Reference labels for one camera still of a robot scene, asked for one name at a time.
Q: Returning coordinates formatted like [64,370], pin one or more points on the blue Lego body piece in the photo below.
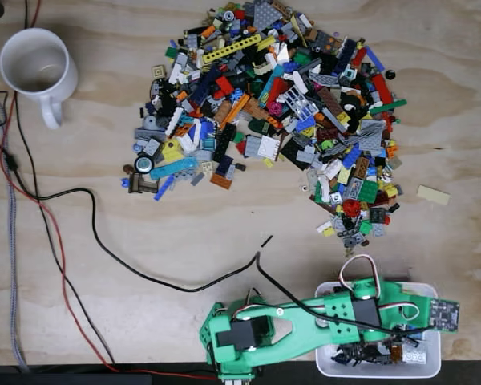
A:
[207,129]

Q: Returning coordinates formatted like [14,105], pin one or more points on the magenta Lego flower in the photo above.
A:
[274,108]

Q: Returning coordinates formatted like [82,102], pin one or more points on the yellow one-stud Lego plate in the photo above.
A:
[268,163]

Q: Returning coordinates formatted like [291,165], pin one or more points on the tan two-stud Lego plate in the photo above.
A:
[207,167]

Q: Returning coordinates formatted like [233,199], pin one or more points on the grey Lego bracket piece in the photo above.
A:
[312,180]

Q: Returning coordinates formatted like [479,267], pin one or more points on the lime green Lego piece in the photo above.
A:
[326,144]

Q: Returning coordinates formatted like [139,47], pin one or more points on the long black Lego brick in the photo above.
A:
[224,142]

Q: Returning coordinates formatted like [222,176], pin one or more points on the orange-brown three-stud Lego plate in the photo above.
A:
[221,181]

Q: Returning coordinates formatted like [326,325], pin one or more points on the large black Lego plate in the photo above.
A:
[290,154]

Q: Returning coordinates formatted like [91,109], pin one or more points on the small black curved Lego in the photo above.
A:
[240,166]

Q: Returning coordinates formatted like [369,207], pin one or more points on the red Lego slope brick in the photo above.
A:
[241,148]

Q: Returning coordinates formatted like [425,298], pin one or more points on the white plastic bin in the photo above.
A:
[433,357]

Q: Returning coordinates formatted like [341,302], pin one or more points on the green Lego brick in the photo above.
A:
[239,137]

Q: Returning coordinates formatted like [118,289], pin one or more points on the tan-brown four-stud Lego brick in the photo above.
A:
[223,111]

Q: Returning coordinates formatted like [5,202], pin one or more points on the bright green Lego plate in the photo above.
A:
[369,191]

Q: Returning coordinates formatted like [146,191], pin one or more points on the black round Lego piece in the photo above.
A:
[391,74]

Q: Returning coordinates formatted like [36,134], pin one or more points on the long green Lego plate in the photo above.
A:
[389,106]

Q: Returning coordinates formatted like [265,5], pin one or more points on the long red Lego brick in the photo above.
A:
[382,90]

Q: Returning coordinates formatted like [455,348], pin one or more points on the yellow Lego brick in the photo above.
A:
[171,151]

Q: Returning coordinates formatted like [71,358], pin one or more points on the white Lego plate with clips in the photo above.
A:
[270,147]

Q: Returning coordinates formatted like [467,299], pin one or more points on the long orange Lego plate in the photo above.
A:
[234,112]

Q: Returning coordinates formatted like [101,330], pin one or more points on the narrow grey Lego plate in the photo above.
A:
[230,171]

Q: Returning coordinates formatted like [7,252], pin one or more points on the yellow Technic Lego beam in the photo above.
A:
[232,48]

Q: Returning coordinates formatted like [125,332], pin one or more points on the white ceramic mug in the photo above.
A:
[34,64]

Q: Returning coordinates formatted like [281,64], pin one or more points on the bare camera circuit board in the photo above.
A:
[445,316]

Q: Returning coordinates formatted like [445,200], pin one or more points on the red Lego gear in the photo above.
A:
[351,207]

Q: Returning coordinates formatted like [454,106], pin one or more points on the small black Lego stick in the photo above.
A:
[267,241]

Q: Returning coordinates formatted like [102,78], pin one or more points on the blue Technic Lego beam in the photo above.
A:
[164,187]

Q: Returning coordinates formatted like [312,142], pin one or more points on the tan flat Lego tile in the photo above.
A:
[433,195]

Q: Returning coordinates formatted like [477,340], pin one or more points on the grey six-stud Lego brick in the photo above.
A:
[305,155]

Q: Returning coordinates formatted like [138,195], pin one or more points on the black Lego wheel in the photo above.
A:
[143,164]

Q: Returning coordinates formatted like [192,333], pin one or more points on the light grey four-stud plate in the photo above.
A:
[203,156]

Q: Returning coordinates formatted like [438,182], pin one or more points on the long teal Lego plate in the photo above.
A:
[172,169]

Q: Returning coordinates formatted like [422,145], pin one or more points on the transparent blue Lego windscreen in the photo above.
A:
[209,144]

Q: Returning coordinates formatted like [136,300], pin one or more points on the transparent orange Lego piece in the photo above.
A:
[397,353]

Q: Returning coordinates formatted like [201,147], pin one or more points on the grey round Lego dish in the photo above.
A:
[149,122]

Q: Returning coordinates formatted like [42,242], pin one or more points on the grey wedge Lego plate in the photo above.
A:
[267,14]

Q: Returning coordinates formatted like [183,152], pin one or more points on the dark blue Lego plate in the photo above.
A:
[223,165]

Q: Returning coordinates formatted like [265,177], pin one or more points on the orange masonry Lego bricks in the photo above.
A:
[262,113]

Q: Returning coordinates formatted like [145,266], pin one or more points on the white Lego frame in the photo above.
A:
[190,143]

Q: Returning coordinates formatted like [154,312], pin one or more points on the tan square Lego piece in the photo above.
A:
[158,72]

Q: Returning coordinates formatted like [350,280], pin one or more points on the white Lego lattice window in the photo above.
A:
[300,103]

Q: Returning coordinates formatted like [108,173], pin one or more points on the square grey Lego plate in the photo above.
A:
[253,146]

